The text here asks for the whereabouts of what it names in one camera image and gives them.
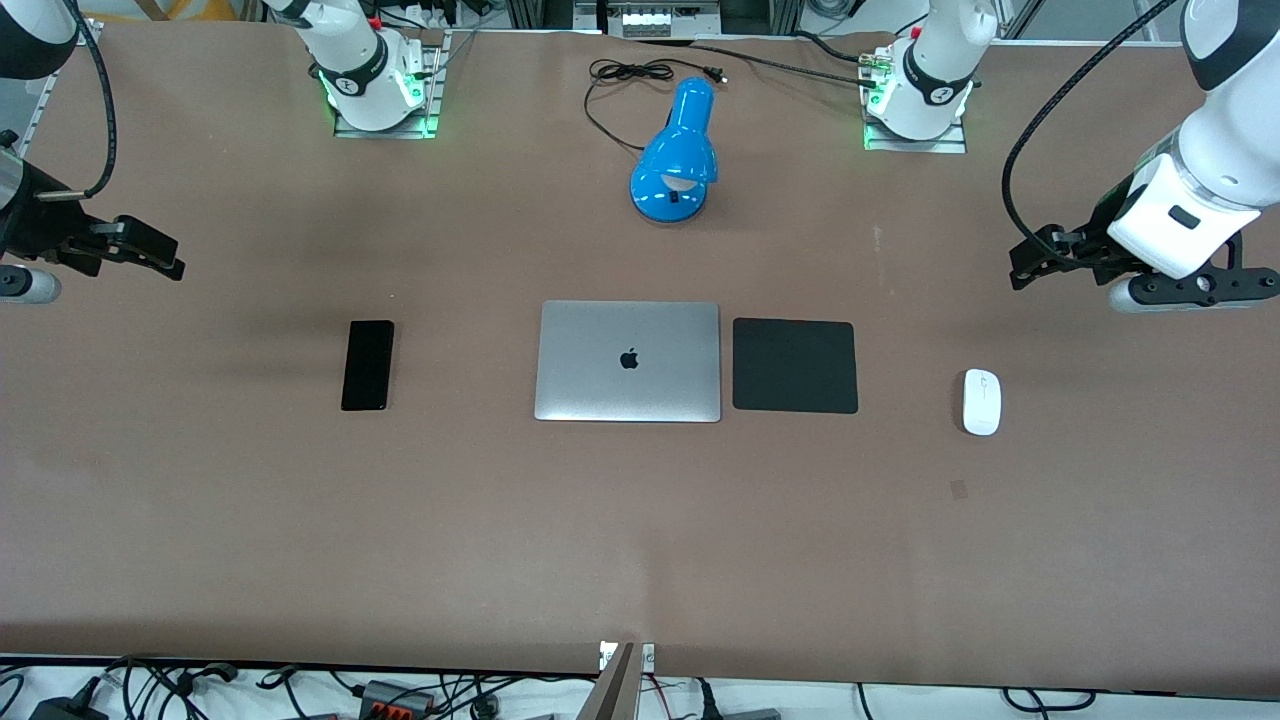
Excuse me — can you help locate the grey power strip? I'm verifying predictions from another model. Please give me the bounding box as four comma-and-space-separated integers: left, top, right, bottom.
620, 3, 723, 39

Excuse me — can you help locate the black smartphone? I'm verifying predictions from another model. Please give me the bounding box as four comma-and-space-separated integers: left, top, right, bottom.
341, 320, 395, 412

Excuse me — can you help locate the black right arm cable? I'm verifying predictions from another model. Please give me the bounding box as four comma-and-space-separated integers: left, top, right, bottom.
38, 0, 118, 201

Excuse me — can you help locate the black lamp power cord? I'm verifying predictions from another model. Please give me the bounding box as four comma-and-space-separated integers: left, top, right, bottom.
583, 58, 728, 153

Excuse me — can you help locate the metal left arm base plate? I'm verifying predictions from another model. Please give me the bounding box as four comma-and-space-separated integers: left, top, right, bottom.
862, 45, 969, 154

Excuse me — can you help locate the white post bracket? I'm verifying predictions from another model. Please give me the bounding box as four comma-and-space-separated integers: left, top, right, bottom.
598, 641, 657, 673

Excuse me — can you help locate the grey camera post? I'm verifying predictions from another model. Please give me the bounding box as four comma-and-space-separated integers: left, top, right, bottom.
575, 642, 641, 720

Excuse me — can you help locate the grey orange connector block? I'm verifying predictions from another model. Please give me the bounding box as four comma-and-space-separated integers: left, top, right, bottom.
358, 680, 438, 720

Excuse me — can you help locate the silver closed laptop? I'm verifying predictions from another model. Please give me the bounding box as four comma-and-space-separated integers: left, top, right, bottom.
534, 300, 722, 424

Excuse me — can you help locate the black power adapter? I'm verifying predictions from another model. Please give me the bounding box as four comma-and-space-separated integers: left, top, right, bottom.
28, 695, 109, 720

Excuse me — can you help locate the white computer mouse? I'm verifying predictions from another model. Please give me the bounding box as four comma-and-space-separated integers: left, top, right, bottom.
962, 368, 1002, 437

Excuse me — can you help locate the blue desk lamp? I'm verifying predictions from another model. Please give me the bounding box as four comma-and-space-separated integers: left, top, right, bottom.
629, 76, 719, 224

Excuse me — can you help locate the aluminium frame rail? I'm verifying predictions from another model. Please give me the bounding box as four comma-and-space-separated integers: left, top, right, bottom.
20, 18, 104, 136

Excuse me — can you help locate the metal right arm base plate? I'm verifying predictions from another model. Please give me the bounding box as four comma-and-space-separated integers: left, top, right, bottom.
333, 30, 446, 139

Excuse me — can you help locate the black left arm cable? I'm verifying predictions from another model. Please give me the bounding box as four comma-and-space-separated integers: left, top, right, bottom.
1002, 0, 1183, 256

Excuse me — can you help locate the black cable to arm base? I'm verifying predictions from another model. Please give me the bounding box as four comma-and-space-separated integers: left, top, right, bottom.
640, 35, 886, 89

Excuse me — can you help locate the black mouse pad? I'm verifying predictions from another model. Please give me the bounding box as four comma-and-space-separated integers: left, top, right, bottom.
732, 318, 859, 415

